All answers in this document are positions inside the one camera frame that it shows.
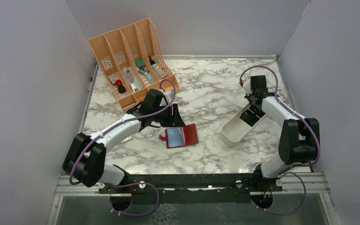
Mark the light blue marker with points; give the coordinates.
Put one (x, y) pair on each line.
(147, 75)

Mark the clear packaged item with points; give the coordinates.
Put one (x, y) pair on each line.
(132, 79)

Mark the black mounting base rail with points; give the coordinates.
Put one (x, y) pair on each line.
(150, 189)

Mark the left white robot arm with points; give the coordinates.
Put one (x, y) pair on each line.
(85, 160)

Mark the green eraser block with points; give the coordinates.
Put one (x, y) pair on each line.
(140, 63)

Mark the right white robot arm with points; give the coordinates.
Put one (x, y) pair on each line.
(299, 138)

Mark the white plastic tray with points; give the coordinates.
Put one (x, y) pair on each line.
(234, 130)

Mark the black credit card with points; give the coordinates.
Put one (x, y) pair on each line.
(250, 117)

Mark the red leather card holder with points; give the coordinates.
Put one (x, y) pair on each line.
(180, 136)

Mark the peach desk file organizer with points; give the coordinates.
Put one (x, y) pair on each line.
(123, 47)

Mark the red round cap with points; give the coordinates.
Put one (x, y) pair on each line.
(118, 83)

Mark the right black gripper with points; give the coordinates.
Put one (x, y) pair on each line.
(249, 95)

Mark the black round cap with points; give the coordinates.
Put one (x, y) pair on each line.
(121, 89)

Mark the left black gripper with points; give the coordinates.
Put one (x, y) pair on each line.
(177, 120)

